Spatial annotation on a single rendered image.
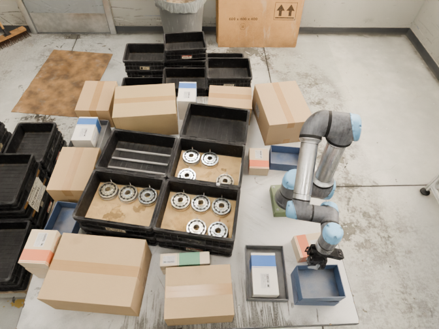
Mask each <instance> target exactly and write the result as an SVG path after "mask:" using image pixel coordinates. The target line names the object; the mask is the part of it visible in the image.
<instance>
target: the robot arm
mask: <svg viewBox="0 0 439 329"><path fill-rule="evenodd" d="M361 128H362V121H361V117H360V115H358V114H352V113H351V112H350V113H347V112H336V111H330V110H319V111H317V112H315V113H313V114H312V115H311V116H309V117H308V119H307V120H306V121H305V122H304V124H303V126H302V128H301V131H300V134H299V140H300V141H301V146H300V151H299V159H298V164H297V169H292V170H289V171H287V172H286V173H285V175H284V177H283V179H282V184H281V187H280V188H279V189H278V190H277V192H276V194H275V197H274V198H275V202H276V203H277V205H278V206H279V207H280V208H281V209H283V210H285V214H286V216H287V217H288V218H291V219H296V220H302V221H309V222H313V223H320V225H321V234H320V236H319V238H318V239H317V241H316V244H311V245H310V247H307V248H306V249H305V251H304V252H306V253H307V259H306V261H307V264H308V265H307V266H309V267H308V268H311V269H315V270H324V269H325V267H326V264H327V258H330V259H336V260H342V259H344V254H343V252H342V250H341V249H337V248H335V247H336V246H337V245H338V243H339V242H340V241H341V239H342V237H343V235H344V231H343V229H342V227H341V226H340V225H339V212H338V206H337V205H336V204H335V203H334V202H331V201H328V202H323V203H321V205H320V206H318V205H313V204H310V199H311V198H318V199H321V200H329V199H331V198H332V197H333V195H334V191H335V189H336V181H335V180H334V177H333V176H334V173H335V172H336V169H337V167H338V164H339V162H340V160H341V158H342V155H343V153H344V150H345V148H347V147H349V146H350V145H351V143H352V142H353V141H354V142H357V141H358V140H359V139H360V136H361ZM322 137H325V139H326V141H327V143H326V146H325V149H324V151H323V154H322V156H321V160H320V162H319V165H318V168H317V170H316V171H315V167H316V159H317V150H318V145H319V143H320V142H321V140H322Z"/></svg>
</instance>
